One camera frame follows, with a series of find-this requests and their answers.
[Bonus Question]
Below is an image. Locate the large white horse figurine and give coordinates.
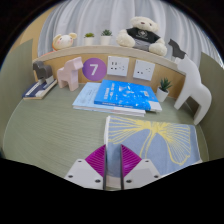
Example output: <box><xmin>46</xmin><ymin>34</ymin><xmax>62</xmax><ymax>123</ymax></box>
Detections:
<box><xmin>173</xmin><ymin>54</ymin><xmax>213</xmax><ymax>126</ymax></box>

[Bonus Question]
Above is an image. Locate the white curtain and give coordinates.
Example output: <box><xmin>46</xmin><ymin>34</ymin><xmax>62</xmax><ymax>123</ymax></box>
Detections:
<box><xmin>37</xmin><ymin>0</ymin><xmax>223</xmax><ymax>64</ymax></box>

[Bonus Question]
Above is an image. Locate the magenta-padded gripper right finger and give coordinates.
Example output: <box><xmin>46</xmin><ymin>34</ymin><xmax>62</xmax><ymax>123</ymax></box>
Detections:
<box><xmin>119</xmin><ymin>144</ymin><xmax>162</xmax><ymax>190</ymax></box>

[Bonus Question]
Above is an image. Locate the grey horse figurine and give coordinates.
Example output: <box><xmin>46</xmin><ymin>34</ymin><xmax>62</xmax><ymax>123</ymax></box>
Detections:
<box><xmin>32</xmin><ymin>60</ymin><xmax>55</xmax><ymax>85</ymax></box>

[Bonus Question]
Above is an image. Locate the wooden window ledge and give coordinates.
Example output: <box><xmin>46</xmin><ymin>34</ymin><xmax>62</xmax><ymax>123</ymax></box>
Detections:
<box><xmin>32</xmin><ymin>44</ymin><xmax>186</xmax><ymax>99</ymax></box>

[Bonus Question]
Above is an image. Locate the green partition panel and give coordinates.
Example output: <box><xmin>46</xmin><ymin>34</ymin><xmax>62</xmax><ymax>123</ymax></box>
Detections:
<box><xmin>0</xmin><ymin>38</ymin><xmax>38</xmax><ymax>148</ymax></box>
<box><xmin>198</xmin><ymin>51</ymin><xmax>224</xmax><ymax>158</ymax></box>

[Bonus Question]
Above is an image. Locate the dark blue book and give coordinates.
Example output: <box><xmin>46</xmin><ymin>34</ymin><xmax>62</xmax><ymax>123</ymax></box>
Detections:
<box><xmin>22</xmin><ymin>78</ymin><xmax>58</xmax><ymax>101</ymax></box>

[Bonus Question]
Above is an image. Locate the cream teddy bear black shirt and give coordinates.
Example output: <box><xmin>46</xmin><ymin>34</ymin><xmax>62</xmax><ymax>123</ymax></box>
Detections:
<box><xmin>115</xmin><ymin>16</ymin><xmax>168</xmax><ymax>57</ymax></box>

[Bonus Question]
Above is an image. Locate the purple round number sign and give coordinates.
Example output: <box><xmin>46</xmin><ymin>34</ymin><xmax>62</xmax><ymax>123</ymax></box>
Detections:
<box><xmin>82</xmin><ymin>57</ymin><xmax>107</xmax><ymax>82</ymax></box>

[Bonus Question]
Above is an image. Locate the white wall socket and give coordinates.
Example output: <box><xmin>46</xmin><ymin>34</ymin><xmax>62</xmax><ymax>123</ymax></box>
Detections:
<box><xmin>132</xmin><ymin>59</ymin><xmax>156</xmax><ymax>82</ymax></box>
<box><xmin>106</xmin><ymin>55</ymin><xmax>130</xmax><ymax>77</ymax></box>

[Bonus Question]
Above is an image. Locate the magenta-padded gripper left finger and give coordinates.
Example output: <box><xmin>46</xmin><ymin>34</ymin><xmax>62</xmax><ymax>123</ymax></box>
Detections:
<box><xmin>64</xmin><ymin>144</ymin><xmax>108</xmax><ymax>190</ymax></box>

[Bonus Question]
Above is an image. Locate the light blue book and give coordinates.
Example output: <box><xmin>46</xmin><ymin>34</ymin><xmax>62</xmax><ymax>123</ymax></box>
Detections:
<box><xmin>72</xmin><ymin>81</ymin><xmax>147</xmax><ymax>118</ymax></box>

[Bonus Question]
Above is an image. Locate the blue towel with yellow leaf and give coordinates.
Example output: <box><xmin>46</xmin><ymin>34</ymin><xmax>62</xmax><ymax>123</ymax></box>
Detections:
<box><xmin>103</xmin><ymin>115</ymin><xmax>203</xmax><ymax>189</ymax></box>

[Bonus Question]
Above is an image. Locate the small plant in white pot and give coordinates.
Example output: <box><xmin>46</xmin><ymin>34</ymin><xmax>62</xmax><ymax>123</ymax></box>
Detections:
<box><xmin>83</xmin><ymin>32</ymin><xmax>95</xmax><ymax>47</ymax></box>
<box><xmin>100</xmin><ymin>29</ymin><xmax>113</xmax><ymax>47</ymax></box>
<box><xmin>155</xmin><ymin>77</ymin><xmax>173</xmax><ymax>103</ymax></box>

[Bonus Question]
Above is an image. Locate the cream and orange plush toy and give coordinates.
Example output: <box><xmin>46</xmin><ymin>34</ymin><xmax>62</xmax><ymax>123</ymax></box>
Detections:
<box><xmin>51</xmin><ymin>32</ymin><xmax>78</xmax><ymax>52</ymax></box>

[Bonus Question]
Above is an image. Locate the black horse figurine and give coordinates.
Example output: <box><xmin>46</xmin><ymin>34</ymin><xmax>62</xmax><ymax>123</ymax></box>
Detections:
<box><xmin>167</xmin><ymin>38</ymin><xmax>187</xmax><ymax>62</ymax></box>

